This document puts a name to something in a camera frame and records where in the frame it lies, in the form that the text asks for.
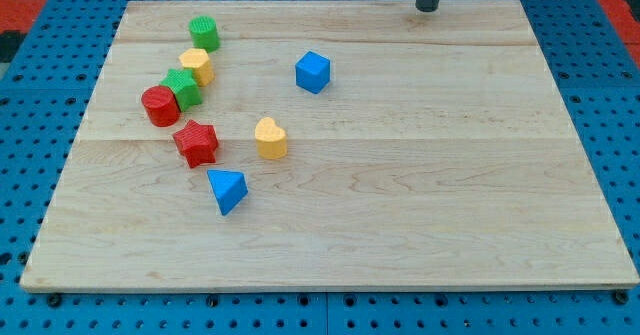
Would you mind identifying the blue cube block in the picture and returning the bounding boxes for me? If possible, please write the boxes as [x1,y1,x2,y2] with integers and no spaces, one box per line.
[295,51,331,94]

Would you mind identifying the yellow heart block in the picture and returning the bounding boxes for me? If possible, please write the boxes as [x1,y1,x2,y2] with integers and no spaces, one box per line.
[254,117,288,160]

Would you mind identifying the green star block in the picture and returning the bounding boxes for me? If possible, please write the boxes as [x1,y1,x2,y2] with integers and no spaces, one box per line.
[160,69,202,112]

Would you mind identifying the green cylinder block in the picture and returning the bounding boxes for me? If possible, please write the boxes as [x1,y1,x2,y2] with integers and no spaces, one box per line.
[189,16,220,52]

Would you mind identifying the blue triangular block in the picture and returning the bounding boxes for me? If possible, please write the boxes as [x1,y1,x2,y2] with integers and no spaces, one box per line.
[207,170,248,216]

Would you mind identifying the red star block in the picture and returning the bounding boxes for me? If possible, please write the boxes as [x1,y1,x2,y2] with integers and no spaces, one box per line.
[172,120,219,168]

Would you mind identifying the yellow hexagon block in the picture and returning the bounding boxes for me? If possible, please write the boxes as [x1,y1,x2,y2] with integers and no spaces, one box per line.
[178,48,215,87]

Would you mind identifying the light wooden board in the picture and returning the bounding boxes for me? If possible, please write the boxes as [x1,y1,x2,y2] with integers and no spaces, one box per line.
[20,0,639,293]

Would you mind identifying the red cylinder block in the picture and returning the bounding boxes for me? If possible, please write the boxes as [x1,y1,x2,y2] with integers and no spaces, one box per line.
[141,85,180,127]

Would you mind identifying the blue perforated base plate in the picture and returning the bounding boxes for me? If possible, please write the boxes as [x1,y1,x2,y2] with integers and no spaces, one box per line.
[1,0,639,334]

